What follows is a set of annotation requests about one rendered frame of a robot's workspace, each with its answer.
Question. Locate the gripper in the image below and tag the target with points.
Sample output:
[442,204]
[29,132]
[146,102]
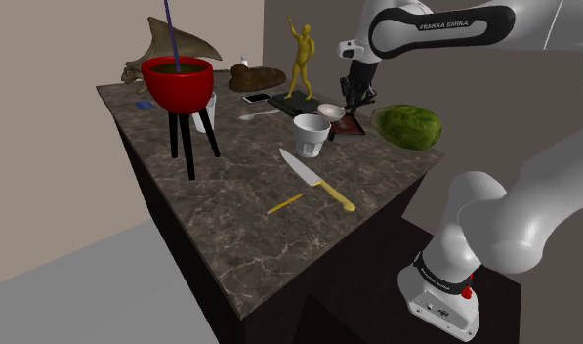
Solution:
[363,74]

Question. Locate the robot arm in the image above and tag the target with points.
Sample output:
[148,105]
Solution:
[519,224]

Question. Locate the small white bowl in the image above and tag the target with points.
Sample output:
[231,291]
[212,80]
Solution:
[331,112]

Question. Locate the dark red book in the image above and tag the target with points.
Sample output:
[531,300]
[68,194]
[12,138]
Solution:
[348,126]

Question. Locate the green watermelon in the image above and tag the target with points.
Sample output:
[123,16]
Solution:
[406,127]

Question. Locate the white ribbed cup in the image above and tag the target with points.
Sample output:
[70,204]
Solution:
[311,138]
[212,106]

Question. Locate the yellow human figure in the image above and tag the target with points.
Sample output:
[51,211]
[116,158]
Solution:
[303,57]

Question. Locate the dark green book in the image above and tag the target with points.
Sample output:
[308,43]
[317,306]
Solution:
[288,104]

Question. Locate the white phone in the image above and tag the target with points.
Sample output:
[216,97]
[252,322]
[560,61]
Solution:
[257,98]

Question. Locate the brown bread loaf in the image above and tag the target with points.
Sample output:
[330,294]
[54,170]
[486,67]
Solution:
[255,78]

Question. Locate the white spoon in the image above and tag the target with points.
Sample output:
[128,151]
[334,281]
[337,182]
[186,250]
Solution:
[246,116]

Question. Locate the small white shaker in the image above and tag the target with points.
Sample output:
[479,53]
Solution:
[244,61]

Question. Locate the yellow pencil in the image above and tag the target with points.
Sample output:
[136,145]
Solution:
[284,204]

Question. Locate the tan dinosaur skull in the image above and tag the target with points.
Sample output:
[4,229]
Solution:
[186,45]

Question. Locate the dark counter with marble top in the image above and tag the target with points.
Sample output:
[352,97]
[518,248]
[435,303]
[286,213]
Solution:
[234,228]

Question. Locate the red planter on black legs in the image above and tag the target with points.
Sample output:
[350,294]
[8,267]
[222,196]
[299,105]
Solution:
[176,90]

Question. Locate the blue card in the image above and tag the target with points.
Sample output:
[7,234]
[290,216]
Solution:
[144,105]

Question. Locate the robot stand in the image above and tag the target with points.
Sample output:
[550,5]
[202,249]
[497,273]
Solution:
[498,306]

